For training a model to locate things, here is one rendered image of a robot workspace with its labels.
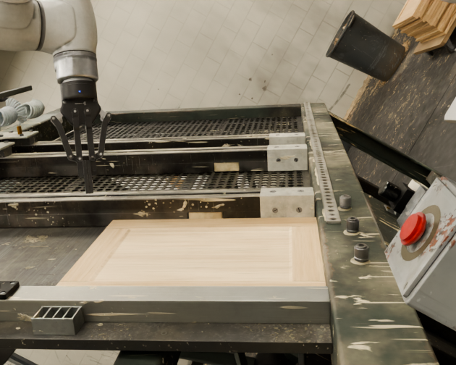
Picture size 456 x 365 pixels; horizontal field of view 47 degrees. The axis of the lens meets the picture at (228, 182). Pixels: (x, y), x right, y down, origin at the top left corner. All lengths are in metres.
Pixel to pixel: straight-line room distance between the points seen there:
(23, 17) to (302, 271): 0.72
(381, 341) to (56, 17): 0.86
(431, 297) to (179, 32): 6.02
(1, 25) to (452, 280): 0.90
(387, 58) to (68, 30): 4.53
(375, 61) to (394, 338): 4.81
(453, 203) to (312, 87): 5.89
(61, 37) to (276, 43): 5.36
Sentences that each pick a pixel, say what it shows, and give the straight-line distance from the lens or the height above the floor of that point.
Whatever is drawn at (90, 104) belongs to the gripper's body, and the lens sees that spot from 1.18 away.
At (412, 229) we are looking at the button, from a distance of 0.59.
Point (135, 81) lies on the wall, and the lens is 6.49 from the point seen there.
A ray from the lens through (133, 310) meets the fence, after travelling 0.90.
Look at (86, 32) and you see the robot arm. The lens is 1.19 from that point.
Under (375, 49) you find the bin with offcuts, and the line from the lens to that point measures 5.44.
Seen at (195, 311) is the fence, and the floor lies 1.07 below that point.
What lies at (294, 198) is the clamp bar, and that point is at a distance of 1.23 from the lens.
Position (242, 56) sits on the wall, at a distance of 6.40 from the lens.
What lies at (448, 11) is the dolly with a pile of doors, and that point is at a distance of 4.22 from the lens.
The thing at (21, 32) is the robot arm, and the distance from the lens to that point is 1.15.
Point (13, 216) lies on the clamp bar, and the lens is 1.41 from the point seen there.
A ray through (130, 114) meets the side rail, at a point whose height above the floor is 1.64.
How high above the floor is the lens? 1.17
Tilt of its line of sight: 3 degrees down
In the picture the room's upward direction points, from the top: 62 degrees counter-clockwise
